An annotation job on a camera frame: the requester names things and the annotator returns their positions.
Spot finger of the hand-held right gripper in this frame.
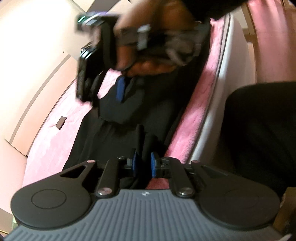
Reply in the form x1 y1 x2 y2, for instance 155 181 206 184
114 75 130 103
91 70 106 108

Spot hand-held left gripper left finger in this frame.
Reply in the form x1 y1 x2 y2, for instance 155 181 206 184
59 152 140 199

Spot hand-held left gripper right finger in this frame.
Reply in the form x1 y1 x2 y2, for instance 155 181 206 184
150 151 232 198

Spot black pants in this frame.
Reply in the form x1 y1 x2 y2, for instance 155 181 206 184
62 21 212 193

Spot person's right hand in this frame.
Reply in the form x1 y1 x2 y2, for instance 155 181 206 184
113 0 208 77

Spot black smartphone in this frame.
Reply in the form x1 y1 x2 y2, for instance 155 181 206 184
55 116 67 129

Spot beige headboard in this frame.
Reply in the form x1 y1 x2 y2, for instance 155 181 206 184
5 53 79 158

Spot pink ribbed blanket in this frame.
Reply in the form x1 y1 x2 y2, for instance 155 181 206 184
22 17 228 193

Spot person's black trousers leg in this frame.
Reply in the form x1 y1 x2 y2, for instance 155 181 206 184
217 80 296 200

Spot white mattress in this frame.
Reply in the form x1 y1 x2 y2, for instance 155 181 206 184
190 14 258 167

